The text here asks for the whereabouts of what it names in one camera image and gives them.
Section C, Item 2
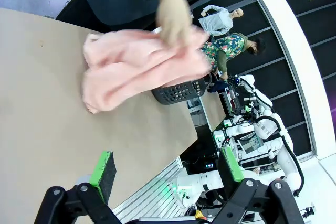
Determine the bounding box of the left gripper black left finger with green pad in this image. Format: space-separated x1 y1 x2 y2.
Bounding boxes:
34 150 120 224

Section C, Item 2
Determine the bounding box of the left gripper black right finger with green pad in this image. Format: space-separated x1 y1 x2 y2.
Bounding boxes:
217 146 305 224

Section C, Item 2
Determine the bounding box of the pink terry towel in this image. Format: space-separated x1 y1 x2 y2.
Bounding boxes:
81 28 212 115

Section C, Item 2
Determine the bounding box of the person's bare hand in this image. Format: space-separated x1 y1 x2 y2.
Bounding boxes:
156 5 208 49

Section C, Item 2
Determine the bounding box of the small monitor screen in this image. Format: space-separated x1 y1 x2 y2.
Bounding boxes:
237 133 265 155

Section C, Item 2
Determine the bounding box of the white background table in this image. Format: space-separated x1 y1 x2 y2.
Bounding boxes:
198 87 227 132

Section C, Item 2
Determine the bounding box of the black perforated laundry basket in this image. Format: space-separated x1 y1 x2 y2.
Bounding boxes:
151 73 214 105

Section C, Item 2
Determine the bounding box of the bystander in floral shirt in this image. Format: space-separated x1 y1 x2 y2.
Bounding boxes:
201 32 266 81

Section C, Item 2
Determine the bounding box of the mannequin in grey shirt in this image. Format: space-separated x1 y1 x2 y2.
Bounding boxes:
198 4 244 37

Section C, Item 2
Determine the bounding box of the aluminium profile table frame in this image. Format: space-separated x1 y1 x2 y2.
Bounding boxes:
112 155 190 222

